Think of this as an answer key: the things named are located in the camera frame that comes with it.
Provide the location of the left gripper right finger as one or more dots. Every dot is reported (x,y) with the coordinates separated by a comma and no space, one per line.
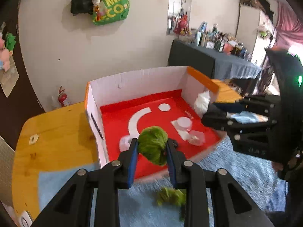
(179,168)

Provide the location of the red fire extinguisher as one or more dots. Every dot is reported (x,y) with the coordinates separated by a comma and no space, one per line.
(62,98)

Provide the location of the red plush toy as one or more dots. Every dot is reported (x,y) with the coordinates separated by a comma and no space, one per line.
(181,27)

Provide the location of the blue cloth side table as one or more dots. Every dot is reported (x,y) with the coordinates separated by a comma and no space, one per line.
(216,65)

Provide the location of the pink white round device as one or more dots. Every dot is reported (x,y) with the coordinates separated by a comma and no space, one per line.
(125,142)

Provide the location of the white smart device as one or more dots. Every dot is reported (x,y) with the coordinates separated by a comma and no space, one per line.
(25,219)

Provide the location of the black roll white cloth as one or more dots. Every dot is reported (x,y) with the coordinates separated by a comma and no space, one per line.
(202,106)

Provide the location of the dark wooden door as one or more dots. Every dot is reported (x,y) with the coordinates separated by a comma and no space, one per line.
(18,99)

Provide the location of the wall mirror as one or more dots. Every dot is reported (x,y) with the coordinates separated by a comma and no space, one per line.
(177,8)

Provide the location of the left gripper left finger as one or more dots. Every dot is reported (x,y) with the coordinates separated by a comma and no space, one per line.
(128,160)

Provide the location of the plush toys on door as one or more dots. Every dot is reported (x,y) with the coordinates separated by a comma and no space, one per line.
(7,45)

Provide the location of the white refrigerator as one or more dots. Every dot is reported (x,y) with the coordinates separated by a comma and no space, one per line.
(255,28)

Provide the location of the blue fluffy towel mat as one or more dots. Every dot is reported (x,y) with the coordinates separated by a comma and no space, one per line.
(71,206)

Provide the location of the green tote bag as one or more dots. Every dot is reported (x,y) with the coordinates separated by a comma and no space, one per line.
(109,11)

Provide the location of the pink curtain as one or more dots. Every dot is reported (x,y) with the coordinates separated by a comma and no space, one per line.
(288,37)

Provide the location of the green fuzzy scrunchie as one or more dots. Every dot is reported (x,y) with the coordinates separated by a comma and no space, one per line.
(169,195)
(152,145)

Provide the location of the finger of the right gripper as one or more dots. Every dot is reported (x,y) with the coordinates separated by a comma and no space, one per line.
(239,106)
(232,126)

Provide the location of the clear square plastic box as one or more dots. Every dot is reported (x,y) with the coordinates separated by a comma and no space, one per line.
(196,138)

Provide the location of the orange cardboard box tray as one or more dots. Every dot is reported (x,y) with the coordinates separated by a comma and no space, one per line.
(126,103)

